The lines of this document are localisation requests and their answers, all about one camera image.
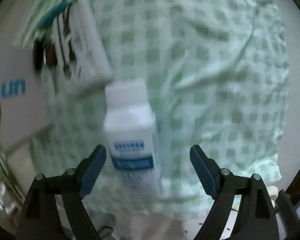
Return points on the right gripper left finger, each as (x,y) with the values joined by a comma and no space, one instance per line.
(39,218)

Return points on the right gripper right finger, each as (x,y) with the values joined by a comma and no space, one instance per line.
(256,217)

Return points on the white medicine bottle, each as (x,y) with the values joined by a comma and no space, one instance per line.
(132,140)

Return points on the teal cylindrical tube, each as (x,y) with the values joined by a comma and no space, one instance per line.
(47,20)

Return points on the black car key fob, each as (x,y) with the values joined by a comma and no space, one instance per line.
(38,53)

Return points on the white cardboard box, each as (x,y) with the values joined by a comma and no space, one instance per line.
(23,103)

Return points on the white power bank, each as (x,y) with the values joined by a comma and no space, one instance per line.
(82,61)

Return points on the green checkered cloth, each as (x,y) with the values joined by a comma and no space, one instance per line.
(216,73)

